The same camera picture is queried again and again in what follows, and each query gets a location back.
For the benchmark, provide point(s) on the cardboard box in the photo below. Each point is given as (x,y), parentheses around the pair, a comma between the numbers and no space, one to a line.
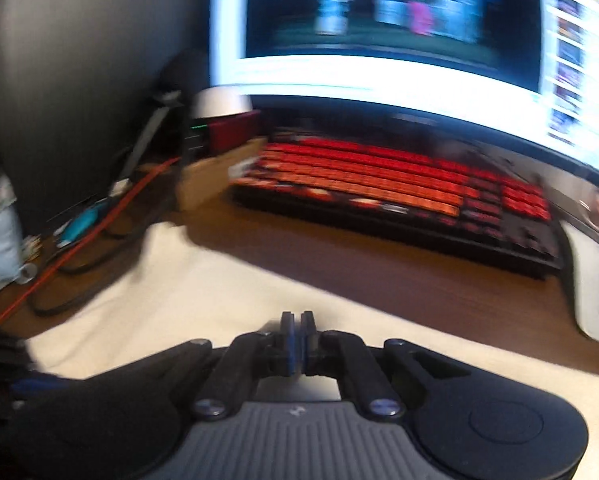
(214,175)

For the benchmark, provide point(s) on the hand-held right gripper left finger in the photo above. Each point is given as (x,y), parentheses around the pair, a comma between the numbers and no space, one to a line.
(289,350)

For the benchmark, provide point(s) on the red and black keyboard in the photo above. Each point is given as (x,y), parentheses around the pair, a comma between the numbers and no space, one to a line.
(379,180)

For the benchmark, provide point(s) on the cream knit vest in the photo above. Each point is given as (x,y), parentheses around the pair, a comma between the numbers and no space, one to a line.
(229,300)

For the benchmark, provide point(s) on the white dome lamp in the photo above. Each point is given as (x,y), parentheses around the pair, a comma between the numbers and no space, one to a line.
(219,102)

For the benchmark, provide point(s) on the black microphone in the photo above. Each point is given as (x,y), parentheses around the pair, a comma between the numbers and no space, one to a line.
(184,80)

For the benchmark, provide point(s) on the curved computer monitor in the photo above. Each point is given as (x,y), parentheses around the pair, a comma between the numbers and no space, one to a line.
(379,25)

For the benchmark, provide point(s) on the teal connector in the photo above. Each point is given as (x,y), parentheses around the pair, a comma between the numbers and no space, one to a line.
(84,220)

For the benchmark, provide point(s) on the red box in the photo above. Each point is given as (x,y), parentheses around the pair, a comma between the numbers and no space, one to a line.
(234,132)

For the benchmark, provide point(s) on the white printed mouse pad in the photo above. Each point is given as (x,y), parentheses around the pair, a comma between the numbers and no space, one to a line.
(594,280)

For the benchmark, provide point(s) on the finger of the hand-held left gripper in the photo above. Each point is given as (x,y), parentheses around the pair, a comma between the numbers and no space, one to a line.
(39,387)

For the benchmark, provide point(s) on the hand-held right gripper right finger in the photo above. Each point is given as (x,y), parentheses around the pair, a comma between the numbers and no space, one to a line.
(305,350)

